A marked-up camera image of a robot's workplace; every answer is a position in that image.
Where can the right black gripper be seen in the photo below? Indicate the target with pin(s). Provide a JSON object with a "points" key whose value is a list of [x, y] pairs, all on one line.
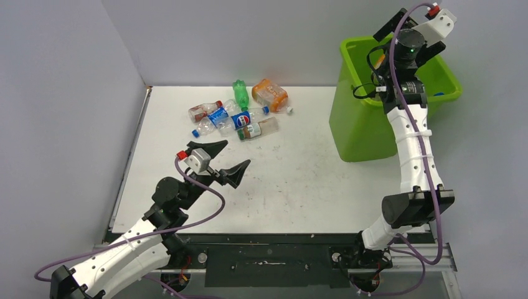
{"points": [[430, 49]]}

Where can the green soda bottle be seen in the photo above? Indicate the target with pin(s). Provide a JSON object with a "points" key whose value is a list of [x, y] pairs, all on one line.
{"points": [[241, 94]]}

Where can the brown tea bottle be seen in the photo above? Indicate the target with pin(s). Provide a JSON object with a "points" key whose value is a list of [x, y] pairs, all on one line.
{"points": [[259, 129]]}

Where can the small orange juice bottle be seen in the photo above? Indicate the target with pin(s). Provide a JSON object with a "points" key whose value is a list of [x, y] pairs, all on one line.
{"points": [[379, 61]]}

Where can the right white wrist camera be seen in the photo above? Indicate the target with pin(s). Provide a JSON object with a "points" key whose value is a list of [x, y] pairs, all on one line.
{"points": [[439, 25]]}

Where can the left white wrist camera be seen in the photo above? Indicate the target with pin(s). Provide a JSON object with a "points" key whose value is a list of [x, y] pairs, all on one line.
{"points": [[197, 160]]}

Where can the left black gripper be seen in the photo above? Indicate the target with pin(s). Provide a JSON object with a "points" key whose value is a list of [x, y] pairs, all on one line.
{"points": [[231, 175]]}

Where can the green plastic bin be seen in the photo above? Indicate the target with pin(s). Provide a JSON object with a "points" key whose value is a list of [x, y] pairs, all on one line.
{"points": [[360, 128]]}

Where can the crushed red label bottle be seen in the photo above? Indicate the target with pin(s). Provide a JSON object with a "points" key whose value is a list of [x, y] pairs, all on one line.
{"points": [[199, 112]]}

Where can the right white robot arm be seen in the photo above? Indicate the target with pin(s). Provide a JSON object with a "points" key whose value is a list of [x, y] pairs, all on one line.
{"points": [[422, 197]]}

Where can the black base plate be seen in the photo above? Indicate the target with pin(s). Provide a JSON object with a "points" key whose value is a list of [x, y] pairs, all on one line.
{"points": [[273, 260]]}

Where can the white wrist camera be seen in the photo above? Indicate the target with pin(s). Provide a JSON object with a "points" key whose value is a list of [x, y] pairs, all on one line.
{"points": [[197, 160], [439, 25]]}

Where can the large orange tea bottle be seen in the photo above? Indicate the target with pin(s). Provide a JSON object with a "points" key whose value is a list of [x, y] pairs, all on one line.
{"points": [[269, 94]]}

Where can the pepsi bottle blue cap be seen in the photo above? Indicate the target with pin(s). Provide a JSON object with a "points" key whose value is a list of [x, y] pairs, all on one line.
{"points": [[236, 122]]}

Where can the blue label crushed bottle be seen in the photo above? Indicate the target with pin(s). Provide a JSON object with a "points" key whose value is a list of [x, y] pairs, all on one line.
{"points": [[210, 123]]}

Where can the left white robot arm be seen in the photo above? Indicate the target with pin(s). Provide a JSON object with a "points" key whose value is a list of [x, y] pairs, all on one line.
{"points": [[152, 242]]}

